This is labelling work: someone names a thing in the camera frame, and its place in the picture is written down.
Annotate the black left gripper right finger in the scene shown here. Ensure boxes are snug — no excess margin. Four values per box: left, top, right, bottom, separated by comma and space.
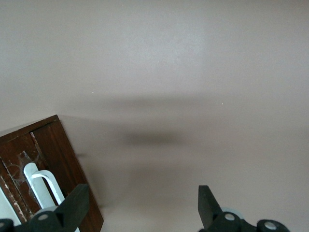
197, 185, 259, 232

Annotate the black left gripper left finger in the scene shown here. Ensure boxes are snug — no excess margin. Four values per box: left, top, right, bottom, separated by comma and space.
14, 184, 89, 232

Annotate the wooden drawer with white handle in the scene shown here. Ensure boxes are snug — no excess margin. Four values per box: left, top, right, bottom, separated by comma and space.
0, 131, 67, 224

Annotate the dark wooden tray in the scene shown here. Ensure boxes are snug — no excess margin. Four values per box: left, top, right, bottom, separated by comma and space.
0, 115, 104, 232

